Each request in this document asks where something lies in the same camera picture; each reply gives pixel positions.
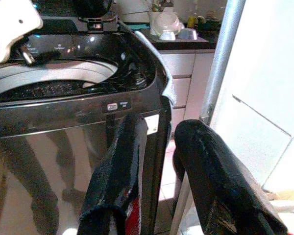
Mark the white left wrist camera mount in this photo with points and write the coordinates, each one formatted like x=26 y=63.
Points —
x=12 y=22

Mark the white drawer cabinet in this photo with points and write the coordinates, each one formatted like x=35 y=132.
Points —
x=183 y=78

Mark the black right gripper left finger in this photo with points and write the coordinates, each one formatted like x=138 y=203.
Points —
x=112 y=176

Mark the clear plastic container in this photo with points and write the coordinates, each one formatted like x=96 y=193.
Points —
x=187 y=34

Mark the white label sticker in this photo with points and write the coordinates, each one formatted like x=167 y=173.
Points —
x=152 y=124

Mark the steel washing machine drum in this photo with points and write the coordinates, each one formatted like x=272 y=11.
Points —
x=51 y=73

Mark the clear glass bowl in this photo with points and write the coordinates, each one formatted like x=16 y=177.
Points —
x=167 y=22

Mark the white door panel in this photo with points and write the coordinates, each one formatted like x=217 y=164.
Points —
x=267 y=73

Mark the white cup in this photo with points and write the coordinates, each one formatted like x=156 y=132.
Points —
x=154 y=24

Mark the black top-load washing machine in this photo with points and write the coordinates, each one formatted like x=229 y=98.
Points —
x=63 y=120

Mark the black countertop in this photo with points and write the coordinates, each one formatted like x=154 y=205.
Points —
x=186 y=44

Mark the yellow small object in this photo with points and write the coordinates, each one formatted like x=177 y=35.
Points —
x=192 y=21

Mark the silver metal rod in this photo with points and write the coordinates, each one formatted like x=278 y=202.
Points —
x=182 y=203

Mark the silver vertical pole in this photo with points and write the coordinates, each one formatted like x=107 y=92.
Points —
x=223 y=61

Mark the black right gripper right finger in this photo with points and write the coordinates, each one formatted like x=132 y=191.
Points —
x=215 y=176

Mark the small white bowl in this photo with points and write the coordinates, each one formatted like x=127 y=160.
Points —
x=167 y=36

